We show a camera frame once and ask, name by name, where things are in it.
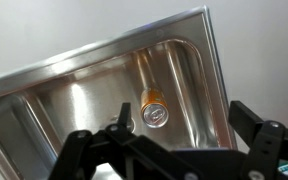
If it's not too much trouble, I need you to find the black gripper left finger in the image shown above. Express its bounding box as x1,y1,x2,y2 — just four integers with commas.
47,102,199,180

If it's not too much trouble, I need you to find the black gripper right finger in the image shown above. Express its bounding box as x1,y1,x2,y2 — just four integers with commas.
228,100,288,180

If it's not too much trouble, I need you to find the orange fanta soda can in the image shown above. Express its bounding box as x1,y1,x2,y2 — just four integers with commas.
139,85,170,129

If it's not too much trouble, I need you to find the round metal sink drain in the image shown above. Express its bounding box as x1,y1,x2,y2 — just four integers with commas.
107,114,136,134

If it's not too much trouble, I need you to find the stainless steel sink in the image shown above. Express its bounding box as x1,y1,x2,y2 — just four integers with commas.
0,4,238,180

